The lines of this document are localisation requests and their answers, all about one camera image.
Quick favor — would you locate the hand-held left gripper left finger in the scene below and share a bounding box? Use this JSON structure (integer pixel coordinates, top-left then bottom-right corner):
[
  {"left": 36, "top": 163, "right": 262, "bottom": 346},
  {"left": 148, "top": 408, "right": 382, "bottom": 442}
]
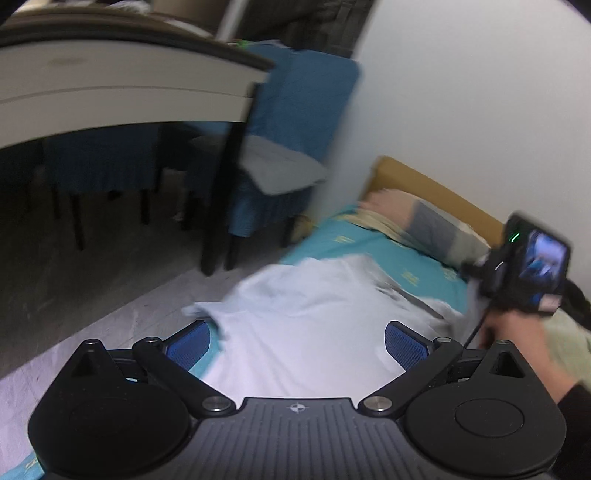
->
[{"left": 79, "top": 320, "right": 237, "bottom": 415}]

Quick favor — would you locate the white table with dark top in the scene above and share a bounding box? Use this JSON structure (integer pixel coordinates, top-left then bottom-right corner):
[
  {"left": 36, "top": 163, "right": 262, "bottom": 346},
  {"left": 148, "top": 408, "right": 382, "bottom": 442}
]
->
[{"left": 0, "top": 0, "right": 278, "bottom": 278}]

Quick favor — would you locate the dark cloth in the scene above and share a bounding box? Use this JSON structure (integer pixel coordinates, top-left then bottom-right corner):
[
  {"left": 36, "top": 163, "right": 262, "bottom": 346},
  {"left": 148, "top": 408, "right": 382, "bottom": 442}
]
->
[{"left": 564, "top": 281, "right": 591, "bottom": 329}]

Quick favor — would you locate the white printed t-shirt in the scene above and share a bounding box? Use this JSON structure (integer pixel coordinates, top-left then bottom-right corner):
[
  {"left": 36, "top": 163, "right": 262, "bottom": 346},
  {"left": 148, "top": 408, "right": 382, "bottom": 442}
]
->
[{"left": 184, "top": 255, "right": 486, "bottom": 398}]

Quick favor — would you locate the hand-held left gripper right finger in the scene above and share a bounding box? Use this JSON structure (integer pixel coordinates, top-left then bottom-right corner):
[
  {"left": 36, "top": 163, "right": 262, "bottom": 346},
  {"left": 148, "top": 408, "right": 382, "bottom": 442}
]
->
[{"left": 358, "top": 320, "right": 526, "bottom": 415}]

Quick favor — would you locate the person's right forearm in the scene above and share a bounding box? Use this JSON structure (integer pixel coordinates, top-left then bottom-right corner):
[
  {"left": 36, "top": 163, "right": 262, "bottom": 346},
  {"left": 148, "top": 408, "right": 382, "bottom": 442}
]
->
[{"left": 524, "top": 342, "right": 591, "bottom": 480}]

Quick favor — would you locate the green printed fleece blanket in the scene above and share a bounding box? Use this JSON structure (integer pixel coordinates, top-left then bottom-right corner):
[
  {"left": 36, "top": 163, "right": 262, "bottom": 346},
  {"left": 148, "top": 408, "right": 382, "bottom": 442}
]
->
[{"left": 544, "top": 308, "right": 591, "bottom": 385}]

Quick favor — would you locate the person's right hand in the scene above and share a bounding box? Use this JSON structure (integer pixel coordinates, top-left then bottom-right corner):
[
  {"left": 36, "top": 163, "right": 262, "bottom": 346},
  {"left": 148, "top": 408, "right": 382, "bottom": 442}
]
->
[{"left": 478, "top": 308, "right": 557, "bottom": 370}]

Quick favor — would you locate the plaid pillow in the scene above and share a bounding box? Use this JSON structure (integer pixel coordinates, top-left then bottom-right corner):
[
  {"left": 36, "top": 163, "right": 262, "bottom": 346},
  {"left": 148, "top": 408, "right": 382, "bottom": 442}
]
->
[{"left": 358, "top": 188, "right": 494, "bottom": 274}]

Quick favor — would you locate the tan headboard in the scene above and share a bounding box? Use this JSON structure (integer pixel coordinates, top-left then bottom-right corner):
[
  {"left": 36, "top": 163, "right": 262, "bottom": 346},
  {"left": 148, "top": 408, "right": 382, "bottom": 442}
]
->
[{"left": 364, "top": 155, "right": 507, "bottom": 252}]

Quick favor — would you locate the chair with blue cover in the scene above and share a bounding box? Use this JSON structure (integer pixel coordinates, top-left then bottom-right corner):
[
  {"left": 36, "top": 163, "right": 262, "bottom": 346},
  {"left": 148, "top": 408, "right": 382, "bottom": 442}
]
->
[
  {"left": 185, "top": 41, "right": 362, "bottom": 273},
  {"left": 42, "top": 122, "right": 163, "bottom": 252}
]

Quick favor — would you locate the black cable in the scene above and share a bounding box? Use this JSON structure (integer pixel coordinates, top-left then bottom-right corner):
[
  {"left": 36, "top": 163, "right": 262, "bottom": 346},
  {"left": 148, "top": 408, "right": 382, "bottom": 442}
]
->
[{"left": 462, "top": 295, "right": 494, "bottom": 352}]

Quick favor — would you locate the grey seat cushion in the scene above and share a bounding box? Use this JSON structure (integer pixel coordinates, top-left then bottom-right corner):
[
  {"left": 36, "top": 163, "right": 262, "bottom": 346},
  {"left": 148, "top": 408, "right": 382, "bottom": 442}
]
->
[{"left": 238, "top": 138, "right": 329, "bottom": 196}]

